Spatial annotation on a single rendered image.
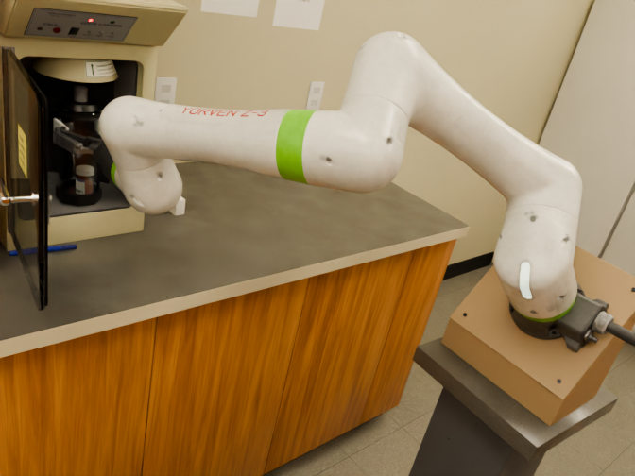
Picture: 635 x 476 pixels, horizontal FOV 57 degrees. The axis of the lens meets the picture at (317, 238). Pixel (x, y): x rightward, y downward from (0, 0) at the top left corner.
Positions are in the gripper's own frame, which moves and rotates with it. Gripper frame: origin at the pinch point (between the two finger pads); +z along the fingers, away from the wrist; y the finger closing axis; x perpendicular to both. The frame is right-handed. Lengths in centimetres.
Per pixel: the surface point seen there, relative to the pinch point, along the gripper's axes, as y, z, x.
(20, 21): 16.4, -12.8, -24.6
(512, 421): -44, -99, 27
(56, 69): 6.3, -2.0, -13.5
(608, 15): -293, 19, -46
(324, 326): -60, -34, 53
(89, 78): 0.6, -5.3, -12.5
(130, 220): -10.3, -6.5, 22.4
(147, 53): -11.5, -7.1, -18.9
